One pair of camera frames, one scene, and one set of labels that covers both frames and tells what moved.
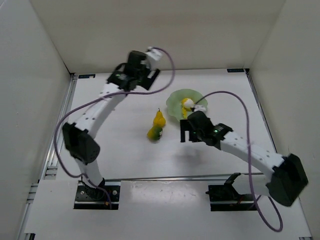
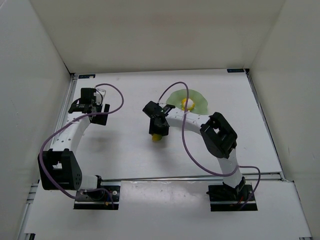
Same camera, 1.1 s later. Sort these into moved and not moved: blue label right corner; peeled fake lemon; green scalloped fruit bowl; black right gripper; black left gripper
Moved: black left gripper; black right gripper
Not moved: blue label right corner; green scalloped fruit bowl; peeled fake lemon
